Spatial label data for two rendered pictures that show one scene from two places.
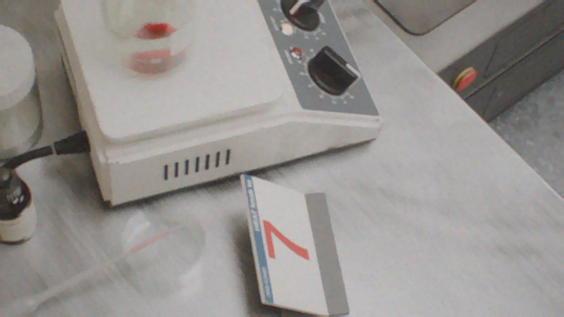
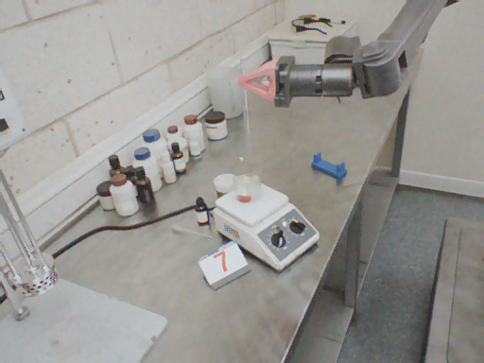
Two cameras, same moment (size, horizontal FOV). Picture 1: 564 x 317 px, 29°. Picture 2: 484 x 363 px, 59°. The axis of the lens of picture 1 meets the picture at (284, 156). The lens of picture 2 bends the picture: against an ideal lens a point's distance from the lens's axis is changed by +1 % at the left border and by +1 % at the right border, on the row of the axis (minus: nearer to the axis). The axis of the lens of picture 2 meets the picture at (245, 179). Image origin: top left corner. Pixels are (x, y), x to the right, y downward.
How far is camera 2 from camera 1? 70 cm
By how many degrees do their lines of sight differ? 57
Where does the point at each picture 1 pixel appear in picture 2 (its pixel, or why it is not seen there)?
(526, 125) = not seen: outside the picture
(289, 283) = (210, 266)
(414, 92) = (306, 275)
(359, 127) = (269, 257)
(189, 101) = (235, 209)
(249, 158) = (243, 241)
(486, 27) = not seen: outside the picture
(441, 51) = not seen: outside the picture
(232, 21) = (267, 205)
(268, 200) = (232, 250)
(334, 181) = (257, 269)
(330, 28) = (301, 237)
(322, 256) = (229, 276)
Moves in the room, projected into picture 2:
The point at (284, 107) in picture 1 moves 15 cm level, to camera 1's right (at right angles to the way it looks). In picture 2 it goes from (252, 230) to (275, 282)
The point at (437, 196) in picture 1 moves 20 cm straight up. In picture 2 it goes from (270, 296) to (263, 212)
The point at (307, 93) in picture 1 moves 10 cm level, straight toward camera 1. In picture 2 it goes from (264, 234) to (216, 246)
